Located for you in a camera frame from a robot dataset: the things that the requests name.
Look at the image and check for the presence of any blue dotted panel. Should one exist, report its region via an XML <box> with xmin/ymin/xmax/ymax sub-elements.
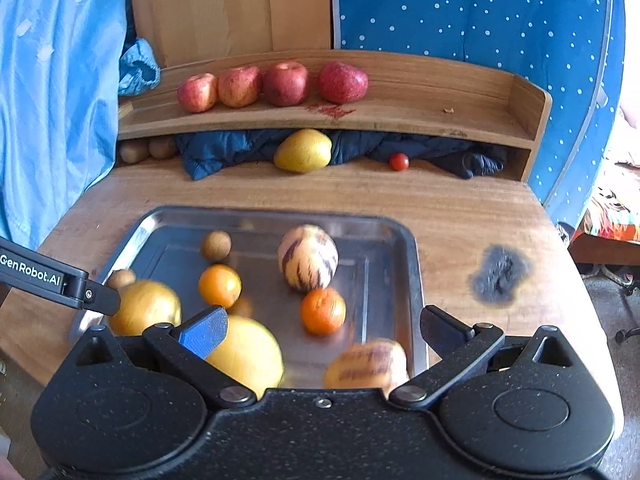
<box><xmin>330</xmin><ymin>0</ymin><xmax>626</xmax><ymax>229</ymax></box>

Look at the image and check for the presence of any round red apple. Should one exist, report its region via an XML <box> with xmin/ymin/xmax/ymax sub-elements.
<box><xmin>262</xmin><ymin>61</ymin><xmax>309</xmax><ymax>107</ymax></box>

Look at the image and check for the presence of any striped pepino melon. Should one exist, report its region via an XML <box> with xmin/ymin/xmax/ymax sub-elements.
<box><xmin>278</xmin><ymin>224</ymin><xmax>338</xmax><ymax>292</ymax></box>
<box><xmin>323</xmin><ymin>338</ymin><xmax>409</xmax><ymax>394</ymax></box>

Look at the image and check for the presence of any pale red apple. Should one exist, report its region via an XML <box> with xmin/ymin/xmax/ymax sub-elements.
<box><xmin>218</xmin><ymin>66</ymin><xmax>262</xmax><ymax>108</ymax></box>

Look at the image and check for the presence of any yellow pear back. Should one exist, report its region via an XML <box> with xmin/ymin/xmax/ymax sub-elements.
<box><xmin>273</xmin><ymin>129</ymin><xmax>332</xmax><ymax>174</ymax></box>

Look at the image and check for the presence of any light blue coat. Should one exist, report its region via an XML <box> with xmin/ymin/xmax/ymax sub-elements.
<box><xmin>1</xmin><ymin>0</ymin><xmax>160</xmax><ymax>249</ymax></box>

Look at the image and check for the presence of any dark blue jacket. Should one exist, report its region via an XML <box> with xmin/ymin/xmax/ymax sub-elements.
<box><xmin>175</xmin><ymin>129</ymin><xmax>508</xmax><ymax>181</ymax></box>

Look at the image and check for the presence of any dark red apple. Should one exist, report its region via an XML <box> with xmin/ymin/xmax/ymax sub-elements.
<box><xmin>318</xmin><ymin>61</ymin><xmax>369</xmax><ymax>104</ymax></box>

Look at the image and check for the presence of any colourful patterned cloth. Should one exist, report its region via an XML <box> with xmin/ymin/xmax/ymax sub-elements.
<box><xmin>568</xmin><ymin>160</ymin><xmax>639</xmax><ymax>266</ymax></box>

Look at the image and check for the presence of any kiwi under shelf left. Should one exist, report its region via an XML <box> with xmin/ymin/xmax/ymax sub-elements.
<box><xmin>118</xmin><ymin>139</ymin><xmax>150</xmax><ymax>165</ymax></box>

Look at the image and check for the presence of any yellow pear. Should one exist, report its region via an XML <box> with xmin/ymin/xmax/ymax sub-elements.
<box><xmin>108</xmin><ymin>280</ymin><xmax>182</xmax><ymax>336</ymax></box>
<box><xmin>273</xmin><ymin>129</ymin><xmax>332</xmax><ymax>174</ymax></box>

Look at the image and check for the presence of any yellow pear front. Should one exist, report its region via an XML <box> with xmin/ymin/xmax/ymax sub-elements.
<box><xmin>108</xmin><ymin>280</ymin><xmax>182</xmax><ymax>336</ymax></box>

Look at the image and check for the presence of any red cherry tomato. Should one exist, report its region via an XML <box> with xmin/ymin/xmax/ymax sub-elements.
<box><xmin>388</xmin><ymin>153</ymin><xmax>410</xmax><ymax>172</ymax></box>

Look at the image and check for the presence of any yellow grapefruit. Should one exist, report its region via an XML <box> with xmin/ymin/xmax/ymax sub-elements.
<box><xmin>206</xmin><ymin>315</ymin><xmax>284</xmax><ymax>399</ymax></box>

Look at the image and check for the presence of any brown kiwi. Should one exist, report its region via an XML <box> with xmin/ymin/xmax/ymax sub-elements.
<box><xmin>105</xmin><ymin>269</ymin><xmax>137</xmax><ymax>290</ymax></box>
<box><xmin>200</xmin><ymin>231</ymin><xmax>232</xmax><ymax>262</ymax></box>

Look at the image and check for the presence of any metal baking tray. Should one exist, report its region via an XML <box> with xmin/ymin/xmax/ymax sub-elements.
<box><xmin>96</xmin><ymin>206</ymin><xmax>428</xmax><ymax>389</ymax></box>

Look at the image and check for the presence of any small orange mandarin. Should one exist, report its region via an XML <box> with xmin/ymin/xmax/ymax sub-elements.
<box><xmin>300</xmin><ymin>287</ymin><xmax>347</xmax><ymax>337</ymax></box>

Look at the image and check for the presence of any kiwi under shelf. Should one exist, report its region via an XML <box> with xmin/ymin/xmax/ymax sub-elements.
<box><xmin>149</xmin><ymin>136</ymin><xmax>178</xmax><ymax>160</ymax></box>
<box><xmin>118</xmin><ymin>139</ymin><xmax>150</xmax><ymax>165</ymax></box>

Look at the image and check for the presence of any leftmost pale apple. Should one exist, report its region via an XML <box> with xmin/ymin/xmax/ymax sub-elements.
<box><xmin>177</xmin><ymin>73</ymin><xmax>218</xmax><ymax>113</ymax></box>

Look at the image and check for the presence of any kiwi under shelf right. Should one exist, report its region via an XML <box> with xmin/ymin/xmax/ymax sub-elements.
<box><xmin>149</xmin><ymin>136</ymin><xmax>178</xmax><ymax>160</ymax></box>

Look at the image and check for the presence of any wooden curved shelf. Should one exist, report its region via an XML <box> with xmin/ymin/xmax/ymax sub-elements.
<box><xmin>118</xmin><ymin>50</ymin><xmax>552</xmax><ymax>181</ymax></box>

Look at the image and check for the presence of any wooden back board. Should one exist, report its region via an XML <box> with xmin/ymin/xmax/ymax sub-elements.
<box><xmin>131</xmin><ymin>0</ymin><xmax>332</xmax><ymax>68</ymax></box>

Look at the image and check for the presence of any black office chair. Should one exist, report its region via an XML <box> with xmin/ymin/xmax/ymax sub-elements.
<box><xmin>582</xmin><ymin>263</ymin><xmax>639</xmax><ymax>346</ymax></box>

